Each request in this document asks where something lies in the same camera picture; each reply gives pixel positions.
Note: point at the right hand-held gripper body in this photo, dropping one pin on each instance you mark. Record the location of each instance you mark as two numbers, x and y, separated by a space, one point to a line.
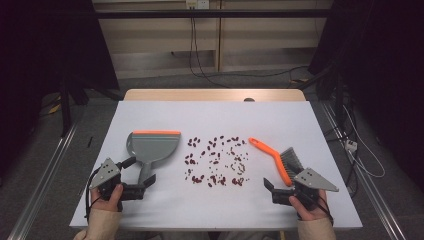
311 181

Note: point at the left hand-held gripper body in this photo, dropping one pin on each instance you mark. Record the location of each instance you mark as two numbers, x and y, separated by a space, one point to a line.
108 171

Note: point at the grey dustpan with orange lip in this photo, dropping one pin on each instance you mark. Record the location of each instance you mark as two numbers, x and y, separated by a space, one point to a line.
151 148

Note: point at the orange brush with grey bristles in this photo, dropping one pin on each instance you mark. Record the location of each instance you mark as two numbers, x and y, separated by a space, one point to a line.
276 158

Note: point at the red beans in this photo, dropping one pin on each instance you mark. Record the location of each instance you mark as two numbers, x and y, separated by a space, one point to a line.
213 163

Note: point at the person's right hand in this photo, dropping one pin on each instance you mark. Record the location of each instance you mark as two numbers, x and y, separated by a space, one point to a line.
313 214

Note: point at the person's left hand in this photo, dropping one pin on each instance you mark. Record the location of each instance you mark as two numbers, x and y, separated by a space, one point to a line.
106 205

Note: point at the small black floor item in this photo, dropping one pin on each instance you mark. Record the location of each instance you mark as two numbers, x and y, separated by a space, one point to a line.
89 142

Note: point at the white power strip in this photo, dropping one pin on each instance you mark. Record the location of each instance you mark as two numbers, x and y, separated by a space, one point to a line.
351 145

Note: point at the white table mat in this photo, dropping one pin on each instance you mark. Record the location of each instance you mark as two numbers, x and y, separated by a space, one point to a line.
213 116

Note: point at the light wooden table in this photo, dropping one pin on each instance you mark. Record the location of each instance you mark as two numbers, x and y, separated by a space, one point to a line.
200 95

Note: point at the black curtain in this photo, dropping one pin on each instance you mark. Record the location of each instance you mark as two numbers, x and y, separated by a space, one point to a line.
40 50
383 66

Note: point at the black horizontal bar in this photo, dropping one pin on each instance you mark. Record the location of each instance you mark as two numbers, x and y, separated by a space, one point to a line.
213 14

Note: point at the aluminium floor rail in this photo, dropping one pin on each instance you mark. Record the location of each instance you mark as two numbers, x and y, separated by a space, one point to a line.
43 186
373 190

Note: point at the white wall outlet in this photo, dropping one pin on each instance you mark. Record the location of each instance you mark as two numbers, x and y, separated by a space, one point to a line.
197 4

